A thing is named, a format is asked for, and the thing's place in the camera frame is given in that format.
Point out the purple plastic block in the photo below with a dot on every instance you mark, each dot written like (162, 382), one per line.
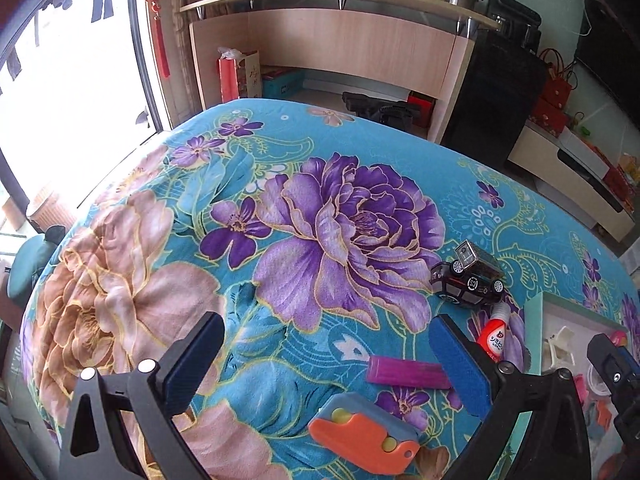
(405, 372)

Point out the beige printed paper bag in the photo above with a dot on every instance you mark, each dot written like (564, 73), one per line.
(250, 75)

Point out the black kitchen appliance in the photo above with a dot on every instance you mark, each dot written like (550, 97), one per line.
(515, 20)

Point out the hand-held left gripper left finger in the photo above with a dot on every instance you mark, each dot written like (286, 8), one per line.
(192, 365)

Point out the red hanging knot ornament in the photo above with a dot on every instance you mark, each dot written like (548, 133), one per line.
(159, 25)

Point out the red gift bag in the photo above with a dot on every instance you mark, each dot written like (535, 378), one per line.
(557, 90)

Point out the red box under desk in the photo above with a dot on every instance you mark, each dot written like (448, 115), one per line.
(422, 110)

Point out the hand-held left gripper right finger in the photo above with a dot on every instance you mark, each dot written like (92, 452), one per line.
(460, 365)

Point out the black cabinet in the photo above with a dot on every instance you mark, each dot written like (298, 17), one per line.
(495, 100)

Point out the white low cabinet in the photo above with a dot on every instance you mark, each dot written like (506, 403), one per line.
(565, 180)

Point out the red glue tube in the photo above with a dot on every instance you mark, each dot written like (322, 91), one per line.
(495, 337)

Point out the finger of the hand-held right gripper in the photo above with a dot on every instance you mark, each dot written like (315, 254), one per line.
(607, 360)

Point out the black toy car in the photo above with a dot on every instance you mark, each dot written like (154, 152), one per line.
(465, 280)

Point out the orange toy knife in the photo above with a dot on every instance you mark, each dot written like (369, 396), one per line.
(360, 435)

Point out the red gift box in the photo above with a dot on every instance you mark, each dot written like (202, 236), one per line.
(550, 117)

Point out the black device under desk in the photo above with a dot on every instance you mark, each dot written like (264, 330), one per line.
(380, 110)

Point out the red paper bag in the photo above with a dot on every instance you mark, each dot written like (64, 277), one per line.
(227, 77)

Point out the teal chair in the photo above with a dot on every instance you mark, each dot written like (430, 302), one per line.
(30, 265)

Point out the black television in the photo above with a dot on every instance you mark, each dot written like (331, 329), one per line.
(610, 55)

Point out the wicker basket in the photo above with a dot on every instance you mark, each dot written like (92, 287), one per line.
(45, 210)

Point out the wooden desk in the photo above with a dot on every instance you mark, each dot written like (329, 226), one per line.
(350, 40)

